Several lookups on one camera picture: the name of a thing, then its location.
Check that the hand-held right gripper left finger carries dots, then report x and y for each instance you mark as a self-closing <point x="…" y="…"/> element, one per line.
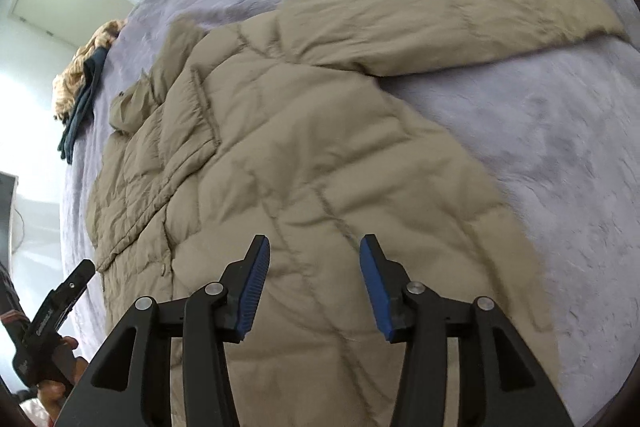
<point x="256" y="272"/>

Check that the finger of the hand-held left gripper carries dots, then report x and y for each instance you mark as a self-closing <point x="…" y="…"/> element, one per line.
<point x="74" y="282"/>

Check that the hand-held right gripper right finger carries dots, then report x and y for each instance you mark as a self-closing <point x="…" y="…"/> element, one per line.
<point x="372" y="277"/>

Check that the khaki puffer jacket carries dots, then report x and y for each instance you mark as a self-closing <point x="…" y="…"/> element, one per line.
<point x="310" y="132"/>

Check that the person's left hand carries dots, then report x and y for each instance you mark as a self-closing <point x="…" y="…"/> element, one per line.
<point x="62" y="387"/>

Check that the dark screen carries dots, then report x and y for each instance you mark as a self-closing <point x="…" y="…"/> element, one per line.
<point x="7" y="217"/>

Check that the dark teal garment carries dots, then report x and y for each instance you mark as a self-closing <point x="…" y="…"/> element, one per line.
<point x="82" y="102"/>

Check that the tan knitted garment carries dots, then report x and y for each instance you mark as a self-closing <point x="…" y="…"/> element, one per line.
<point x="75" y="67"/>

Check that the lavender fleece blanket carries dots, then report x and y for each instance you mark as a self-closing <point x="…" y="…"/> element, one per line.
<point x="560" y="147"/>

